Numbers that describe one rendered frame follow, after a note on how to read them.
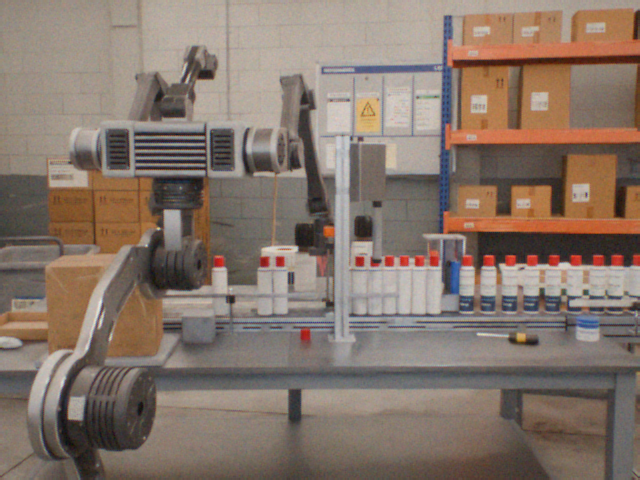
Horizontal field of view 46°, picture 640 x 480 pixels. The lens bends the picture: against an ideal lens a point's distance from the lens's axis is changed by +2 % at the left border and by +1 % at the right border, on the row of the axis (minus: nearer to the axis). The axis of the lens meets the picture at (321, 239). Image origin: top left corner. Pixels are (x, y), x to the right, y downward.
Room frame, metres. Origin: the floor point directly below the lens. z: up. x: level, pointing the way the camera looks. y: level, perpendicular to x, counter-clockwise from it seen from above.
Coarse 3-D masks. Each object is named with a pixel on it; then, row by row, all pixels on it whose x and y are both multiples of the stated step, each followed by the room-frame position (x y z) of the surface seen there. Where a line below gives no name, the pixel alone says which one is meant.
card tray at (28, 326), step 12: (12, 312) 2.67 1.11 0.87; (24, 312) 2.67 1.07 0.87; (36, 312) 2.67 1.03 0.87; (0, 324) 2.60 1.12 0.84; (12, 324) 2.63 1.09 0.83; (24, 324) 2.63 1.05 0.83; (36, 324) 2.63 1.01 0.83; (0, 336) 2.42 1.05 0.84; (12, 336) 2.42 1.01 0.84; (24, 336) 2.42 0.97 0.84; (36, 336) 2.42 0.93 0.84
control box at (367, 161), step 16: (352, 144) 2.41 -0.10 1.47; (368, 144) 2.43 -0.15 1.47; (384, 144) 2.52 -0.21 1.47; (352, 160) 2.41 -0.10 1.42; (368, 160) 2.43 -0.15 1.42; (384, 160) 2.52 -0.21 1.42; (352, 176) 2.41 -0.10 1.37; (368, 176) 2.43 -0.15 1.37; (384, 176) 2.52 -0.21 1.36; (352, 192) 2.41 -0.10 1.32; (368, 192) 2.43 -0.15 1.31; (384, 192) 2.52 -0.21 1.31
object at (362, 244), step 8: (360, 216) 3.15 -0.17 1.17; (368, 216) 3.15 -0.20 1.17; (360, 224) 3.14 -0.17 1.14; (368, 224) 3.14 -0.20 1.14; (360, 232) 3.14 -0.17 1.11; (368, 232) 3.14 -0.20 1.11; (360, 240) 3.15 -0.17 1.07; (368, 240) 3.15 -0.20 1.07; (360, 248) 3.13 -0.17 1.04; (368, 248) 3.13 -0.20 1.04
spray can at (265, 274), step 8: (264, 256) 2.56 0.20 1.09; (264, 264) 2.54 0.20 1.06; (264, 272) 2.54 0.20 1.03; (272, 272) 2.56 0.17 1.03; (264, 280) 2.53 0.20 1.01; (272, 280) 2.56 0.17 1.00; (264, 288) 2.53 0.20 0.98; (272, 288) 2.56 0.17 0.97; (264, 304) 2.53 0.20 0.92; (272, 304) 2.55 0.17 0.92; (264, 312) 2.54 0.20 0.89; (272, 312) 2.55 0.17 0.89
